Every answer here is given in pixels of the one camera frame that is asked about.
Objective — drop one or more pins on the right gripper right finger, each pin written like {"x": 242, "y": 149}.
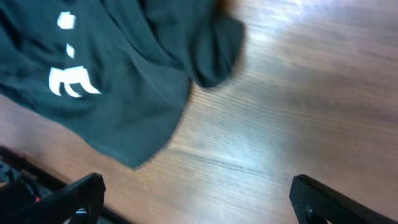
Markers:
{"x": 315, "y": 202}

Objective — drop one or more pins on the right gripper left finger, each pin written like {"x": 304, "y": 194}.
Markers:
{"x": 79, "y": 202}

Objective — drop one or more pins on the dark green t-shirt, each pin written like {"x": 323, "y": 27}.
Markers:
{"x": 116, "y": 73}

